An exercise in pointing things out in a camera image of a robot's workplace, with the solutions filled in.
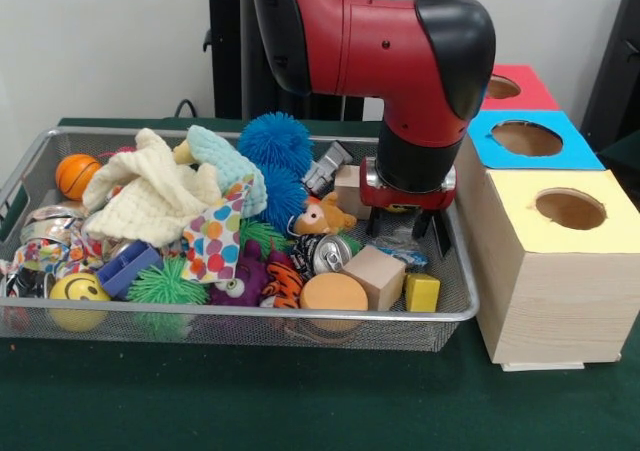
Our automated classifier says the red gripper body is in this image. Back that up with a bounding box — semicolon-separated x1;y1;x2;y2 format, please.
359;159;457;213

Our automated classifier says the clear plastic packet blue label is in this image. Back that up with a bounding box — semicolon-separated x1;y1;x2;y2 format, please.
372;231;430;270

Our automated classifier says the blue fuzzy toy with eyes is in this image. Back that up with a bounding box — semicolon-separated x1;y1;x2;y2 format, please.
237;111;314;178

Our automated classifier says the wooden box with three holes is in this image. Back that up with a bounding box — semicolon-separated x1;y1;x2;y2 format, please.
455;64;640;372

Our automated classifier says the clear mesh bin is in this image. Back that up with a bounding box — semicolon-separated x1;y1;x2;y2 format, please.
0;126;481;349

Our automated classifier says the brown plush toy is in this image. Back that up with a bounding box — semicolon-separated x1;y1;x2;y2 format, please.
293;193;358;237

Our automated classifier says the mint green knitted cloth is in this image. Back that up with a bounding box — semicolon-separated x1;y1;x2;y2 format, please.
187;125;269;219

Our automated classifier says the purple spiky ball with eyes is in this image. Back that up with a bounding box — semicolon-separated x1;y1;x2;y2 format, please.
207;259;269;307

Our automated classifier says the polka dot cloth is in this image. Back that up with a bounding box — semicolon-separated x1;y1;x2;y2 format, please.
183;176;253;284

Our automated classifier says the green spiky ball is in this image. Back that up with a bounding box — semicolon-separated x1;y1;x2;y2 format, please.
125;258;209;334

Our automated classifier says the cream knitted cloth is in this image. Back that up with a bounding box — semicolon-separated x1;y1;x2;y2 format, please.
82;128;223;249

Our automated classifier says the black chair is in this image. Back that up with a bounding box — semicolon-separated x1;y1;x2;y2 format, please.
580;0;640;154

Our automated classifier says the small orange basketball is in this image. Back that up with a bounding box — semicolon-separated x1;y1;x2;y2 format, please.
55;154;102;202

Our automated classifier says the yellow smiley ball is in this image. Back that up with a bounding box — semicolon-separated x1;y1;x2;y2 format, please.
48;273;111;332

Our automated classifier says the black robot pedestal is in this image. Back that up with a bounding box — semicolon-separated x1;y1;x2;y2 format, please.
193;0;403;122

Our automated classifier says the black cable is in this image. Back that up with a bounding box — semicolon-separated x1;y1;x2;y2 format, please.
174;98;201;120

